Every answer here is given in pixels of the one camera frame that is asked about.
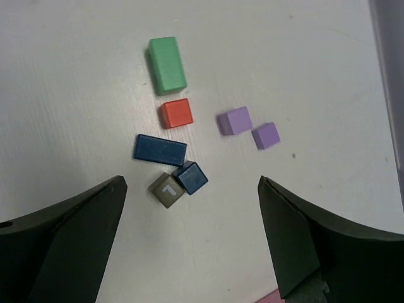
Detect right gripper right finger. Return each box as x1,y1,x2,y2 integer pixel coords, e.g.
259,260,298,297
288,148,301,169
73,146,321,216
258,177,403,302

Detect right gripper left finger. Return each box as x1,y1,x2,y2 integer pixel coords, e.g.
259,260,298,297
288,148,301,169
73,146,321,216
1,176,128,302

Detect pink plastic box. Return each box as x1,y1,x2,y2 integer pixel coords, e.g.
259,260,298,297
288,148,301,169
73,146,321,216
256,289,285,303

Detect purple wood cube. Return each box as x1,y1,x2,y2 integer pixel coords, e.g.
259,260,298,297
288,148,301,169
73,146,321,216
217,106,253,136
252,122,280,150

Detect red wood cube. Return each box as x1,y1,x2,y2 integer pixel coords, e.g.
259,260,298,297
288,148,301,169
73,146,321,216
158,98,193,129

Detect green arch wood block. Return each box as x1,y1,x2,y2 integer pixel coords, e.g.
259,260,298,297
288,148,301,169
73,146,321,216
148,37,187,96

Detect long blue wood block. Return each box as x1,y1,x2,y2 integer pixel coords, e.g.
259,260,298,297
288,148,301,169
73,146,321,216
133,134,187,167

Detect olive grey wood cube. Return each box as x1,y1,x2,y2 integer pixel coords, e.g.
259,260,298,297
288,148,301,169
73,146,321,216
148,172,185,209

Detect small blue wood cube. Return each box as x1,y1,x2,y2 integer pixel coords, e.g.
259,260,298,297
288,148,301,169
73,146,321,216
172,161,208,195

